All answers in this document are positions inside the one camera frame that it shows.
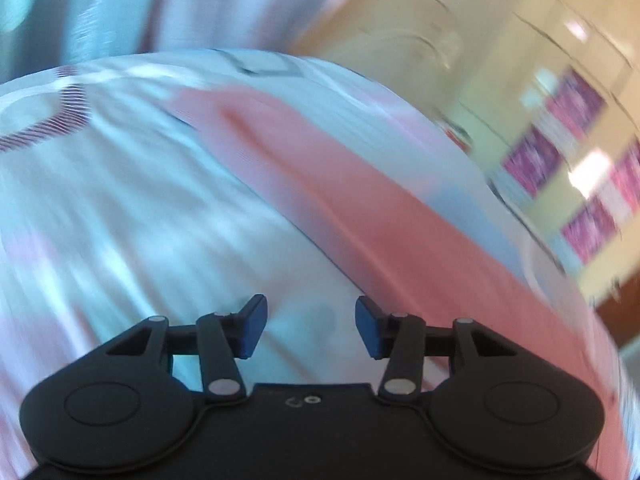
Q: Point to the pink knit garment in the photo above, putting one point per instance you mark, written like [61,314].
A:
[390,244]

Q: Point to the right purple wall calendar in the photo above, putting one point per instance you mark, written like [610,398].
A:
[575,104]

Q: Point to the cream wardrobe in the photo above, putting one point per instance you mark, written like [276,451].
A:
[489,67]

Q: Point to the purple wall calendar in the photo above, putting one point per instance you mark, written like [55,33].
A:
[533,162]
[575,104]

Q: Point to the brown wooden door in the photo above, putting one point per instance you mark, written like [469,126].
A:
[619,313]

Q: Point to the patterned bed sheet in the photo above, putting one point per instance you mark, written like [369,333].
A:
[112,211]

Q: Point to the left purple wall calendar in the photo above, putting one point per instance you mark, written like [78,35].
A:
[533,162]

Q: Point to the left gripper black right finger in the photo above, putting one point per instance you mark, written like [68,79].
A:
[405,341]

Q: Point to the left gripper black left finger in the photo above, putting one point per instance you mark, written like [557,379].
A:
[138,363]

